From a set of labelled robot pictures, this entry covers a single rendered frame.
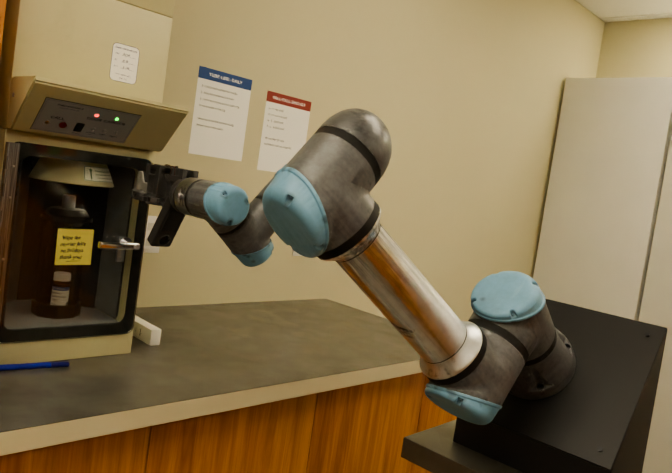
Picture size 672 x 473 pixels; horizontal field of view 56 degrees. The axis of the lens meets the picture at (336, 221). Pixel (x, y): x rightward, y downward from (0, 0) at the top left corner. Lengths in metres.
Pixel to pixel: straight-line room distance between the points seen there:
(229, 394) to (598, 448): 0.70
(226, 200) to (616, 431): 0.77
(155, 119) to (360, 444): 0.99
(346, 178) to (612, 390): 0.64
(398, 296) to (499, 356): 0.22
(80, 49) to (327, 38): 1.21
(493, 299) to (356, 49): 1.62
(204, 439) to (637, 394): 0.84
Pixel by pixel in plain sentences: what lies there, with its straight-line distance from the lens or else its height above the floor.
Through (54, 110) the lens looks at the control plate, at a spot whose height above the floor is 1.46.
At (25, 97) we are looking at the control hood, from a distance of 1.29.
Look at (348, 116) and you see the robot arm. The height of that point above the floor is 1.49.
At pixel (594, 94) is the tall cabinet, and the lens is 3.91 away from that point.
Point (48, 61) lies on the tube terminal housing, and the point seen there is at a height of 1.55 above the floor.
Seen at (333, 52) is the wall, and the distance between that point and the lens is 2.45.
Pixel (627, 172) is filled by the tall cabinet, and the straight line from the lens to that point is 3.76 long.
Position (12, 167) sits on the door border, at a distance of 1.36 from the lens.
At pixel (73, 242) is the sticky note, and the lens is 1.42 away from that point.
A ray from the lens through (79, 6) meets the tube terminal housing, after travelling 1.43.
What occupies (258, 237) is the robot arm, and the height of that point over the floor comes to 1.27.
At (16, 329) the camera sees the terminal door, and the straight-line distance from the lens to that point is 1.43.
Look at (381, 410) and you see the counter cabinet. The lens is 1.81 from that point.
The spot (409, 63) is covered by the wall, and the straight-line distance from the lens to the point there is 2.79.
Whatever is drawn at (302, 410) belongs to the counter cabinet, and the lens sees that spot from 1.57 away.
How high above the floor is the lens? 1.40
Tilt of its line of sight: 4 degrees down
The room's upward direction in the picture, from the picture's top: 8 degrees clockwise
